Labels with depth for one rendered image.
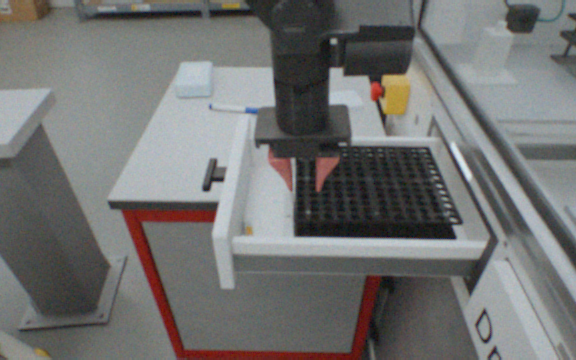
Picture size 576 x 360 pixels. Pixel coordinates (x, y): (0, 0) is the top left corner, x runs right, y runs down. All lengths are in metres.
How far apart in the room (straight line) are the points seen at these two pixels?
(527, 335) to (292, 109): 0.31
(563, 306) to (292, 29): 0.33
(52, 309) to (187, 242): 0.86
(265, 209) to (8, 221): 0.90
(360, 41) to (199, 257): 0.68
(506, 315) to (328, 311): 0.66
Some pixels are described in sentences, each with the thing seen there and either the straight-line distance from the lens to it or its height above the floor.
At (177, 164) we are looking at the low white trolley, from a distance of 0.88.
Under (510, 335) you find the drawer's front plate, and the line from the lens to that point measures 0.48.
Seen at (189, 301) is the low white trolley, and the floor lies 0.39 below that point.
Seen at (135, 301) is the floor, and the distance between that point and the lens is 1.63.
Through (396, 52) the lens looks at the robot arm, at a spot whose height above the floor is 1.14.
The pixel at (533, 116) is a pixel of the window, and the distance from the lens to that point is 0.50.
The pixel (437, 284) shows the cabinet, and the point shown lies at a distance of 0.75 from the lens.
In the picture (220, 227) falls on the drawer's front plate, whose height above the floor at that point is 0.93.
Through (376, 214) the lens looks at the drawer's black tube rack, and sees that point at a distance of 0.55.
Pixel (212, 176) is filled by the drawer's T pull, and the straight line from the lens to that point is 0.59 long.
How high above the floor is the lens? 1.27
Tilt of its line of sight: 40 degrees down
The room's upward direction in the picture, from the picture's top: straight up
